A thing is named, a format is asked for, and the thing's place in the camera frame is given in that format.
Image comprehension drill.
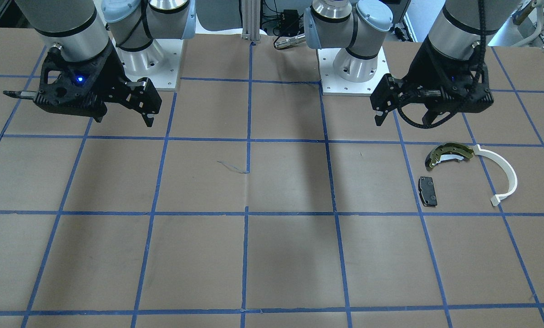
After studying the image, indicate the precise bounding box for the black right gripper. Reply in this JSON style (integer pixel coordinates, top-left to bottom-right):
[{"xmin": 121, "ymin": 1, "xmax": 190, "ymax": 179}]
[{"xmin": 3, "ymin": 44, "xmax": 162, "ymax": 127}]

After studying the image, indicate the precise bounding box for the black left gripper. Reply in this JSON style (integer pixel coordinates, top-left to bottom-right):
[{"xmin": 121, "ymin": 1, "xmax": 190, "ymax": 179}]
[{"xmin": 370, "ymin": 39, "xmax": 494, "ymax": 127}]

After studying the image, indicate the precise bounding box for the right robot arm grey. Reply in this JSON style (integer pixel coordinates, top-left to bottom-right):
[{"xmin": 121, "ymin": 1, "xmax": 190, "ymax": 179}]
[{"xmin": 4, "ymin": 0, "xmax": 197, "ymax": 127}]

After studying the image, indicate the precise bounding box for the olive brake shoe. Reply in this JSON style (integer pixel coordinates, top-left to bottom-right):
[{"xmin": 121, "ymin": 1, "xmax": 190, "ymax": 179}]
[{"xmin": 424, "ymin": 143, "xmax": 474, "ymax": 171}]

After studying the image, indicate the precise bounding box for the black brake pad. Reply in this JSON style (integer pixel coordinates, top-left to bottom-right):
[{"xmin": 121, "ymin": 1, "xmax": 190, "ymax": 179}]
[{"xmin": 418, "ymin": 176, "xmax": 437, "ymax": 207}]

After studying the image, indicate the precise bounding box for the white curved plastic clamp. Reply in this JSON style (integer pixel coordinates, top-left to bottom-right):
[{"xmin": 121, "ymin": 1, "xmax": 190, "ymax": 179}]
[{"xmin": 473, "ymin": 144, "xmax": 518, "ymax": 207}]

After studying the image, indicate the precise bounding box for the black box device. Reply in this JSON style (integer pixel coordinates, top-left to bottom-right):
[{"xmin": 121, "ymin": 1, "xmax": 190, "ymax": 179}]
[{"xmin": 278, "ymin": 9, "xmax": 300, "ymax": 36}]

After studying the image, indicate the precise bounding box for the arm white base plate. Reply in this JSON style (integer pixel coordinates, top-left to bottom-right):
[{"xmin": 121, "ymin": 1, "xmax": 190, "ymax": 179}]
[
  {"xmin": 317, "ymin": 48, "xmax": 390, "ymax": 96},
  {"xmin": 116, "ymin": 39, "xmax": 184, "ymax": 92}
]

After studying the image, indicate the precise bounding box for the black cable chain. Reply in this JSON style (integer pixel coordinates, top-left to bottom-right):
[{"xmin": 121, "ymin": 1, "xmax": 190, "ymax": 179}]
[{"xmin": 397, "ymin": 0, "xmax": 488, "ymax": 128}]

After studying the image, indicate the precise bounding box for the aluminium frame post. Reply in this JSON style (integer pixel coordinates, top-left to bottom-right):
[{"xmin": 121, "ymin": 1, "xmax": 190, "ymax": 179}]
[{"xmin": 240, "ymin": 0, "xmax": 261, "ymax": 44}]

